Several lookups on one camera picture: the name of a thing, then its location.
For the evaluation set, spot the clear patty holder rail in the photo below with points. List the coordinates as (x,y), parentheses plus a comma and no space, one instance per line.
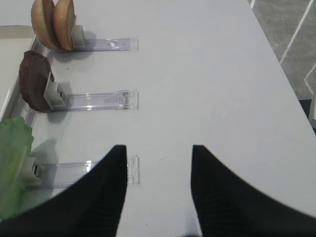
(59,101)

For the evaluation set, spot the dark brown meat patty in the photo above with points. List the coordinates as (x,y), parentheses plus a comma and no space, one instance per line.
(34,72)

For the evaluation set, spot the light green lettuce leaf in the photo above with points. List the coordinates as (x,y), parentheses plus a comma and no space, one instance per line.
(15,144)

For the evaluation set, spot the brown top bun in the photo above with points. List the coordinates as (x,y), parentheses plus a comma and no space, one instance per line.
(63,21)

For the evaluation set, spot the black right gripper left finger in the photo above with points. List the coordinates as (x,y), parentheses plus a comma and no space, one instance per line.
(91,207)

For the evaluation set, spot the clear lettuce holder rail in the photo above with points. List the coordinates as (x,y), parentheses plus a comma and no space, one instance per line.
(55,176)

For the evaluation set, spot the tan bun slice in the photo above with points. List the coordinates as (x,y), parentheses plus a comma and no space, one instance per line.
(42,23)

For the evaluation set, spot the clear bun holder rail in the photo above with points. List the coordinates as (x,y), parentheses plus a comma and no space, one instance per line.
(83,44)

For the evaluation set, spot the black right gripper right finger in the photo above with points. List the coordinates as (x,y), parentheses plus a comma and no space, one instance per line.
(227,206)

